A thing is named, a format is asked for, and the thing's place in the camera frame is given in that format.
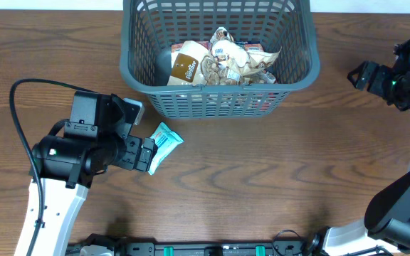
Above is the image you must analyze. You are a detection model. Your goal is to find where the beige Panitee snack bag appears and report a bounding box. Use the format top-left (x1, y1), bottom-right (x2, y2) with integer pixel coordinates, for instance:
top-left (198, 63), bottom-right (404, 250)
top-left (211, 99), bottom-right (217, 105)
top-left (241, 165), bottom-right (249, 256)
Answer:
top-left (210, 27), bottom-right (280, 76)

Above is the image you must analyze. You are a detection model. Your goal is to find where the teal wet wipes pack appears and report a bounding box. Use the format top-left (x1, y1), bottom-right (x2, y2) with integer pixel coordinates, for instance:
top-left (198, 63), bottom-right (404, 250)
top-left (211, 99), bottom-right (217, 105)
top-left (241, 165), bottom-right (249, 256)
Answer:
top-left (148, 122), bottom-right (184, 175)

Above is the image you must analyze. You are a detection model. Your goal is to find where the Kleenex tissue multipack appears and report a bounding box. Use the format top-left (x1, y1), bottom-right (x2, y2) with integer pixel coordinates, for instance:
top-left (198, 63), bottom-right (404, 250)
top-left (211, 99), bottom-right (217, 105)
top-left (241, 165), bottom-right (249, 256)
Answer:
top-left (171, 41), bottom-right (264, 53)

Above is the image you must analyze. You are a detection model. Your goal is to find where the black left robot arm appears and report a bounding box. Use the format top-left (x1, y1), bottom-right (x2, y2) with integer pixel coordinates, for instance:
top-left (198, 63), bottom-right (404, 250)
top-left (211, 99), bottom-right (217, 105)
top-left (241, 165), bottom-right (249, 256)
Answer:
top-left (15, 91), bottom-right (157, 255)

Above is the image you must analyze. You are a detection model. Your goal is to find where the grey plastic basket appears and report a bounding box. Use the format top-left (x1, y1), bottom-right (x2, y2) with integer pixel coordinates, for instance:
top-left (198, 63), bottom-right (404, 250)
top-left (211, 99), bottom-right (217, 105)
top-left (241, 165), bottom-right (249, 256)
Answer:
top-left (120, 0), bottom-right (320, 119)

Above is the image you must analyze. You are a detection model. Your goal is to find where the orange spaghetti package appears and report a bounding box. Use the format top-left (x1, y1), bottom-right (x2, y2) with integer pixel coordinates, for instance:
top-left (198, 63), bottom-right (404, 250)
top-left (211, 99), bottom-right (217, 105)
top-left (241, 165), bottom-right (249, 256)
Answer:
top-left (176, 93), bottom-right (277, 116)

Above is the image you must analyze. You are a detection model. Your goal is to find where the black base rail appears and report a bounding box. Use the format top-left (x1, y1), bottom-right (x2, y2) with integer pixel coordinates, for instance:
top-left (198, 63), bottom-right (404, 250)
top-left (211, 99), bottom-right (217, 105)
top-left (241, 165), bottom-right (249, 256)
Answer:
top-left (65, 234), bottom-right (327, 256)

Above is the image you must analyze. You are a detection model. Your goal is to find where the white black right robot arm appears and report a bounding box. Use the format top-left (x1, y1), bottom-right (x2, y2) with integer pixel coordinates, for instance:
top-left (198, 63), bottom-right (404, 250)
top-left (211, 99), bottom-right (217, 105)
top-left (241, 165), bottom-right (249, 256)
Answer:
top-left (306, 39), bottom-right (410, 255)

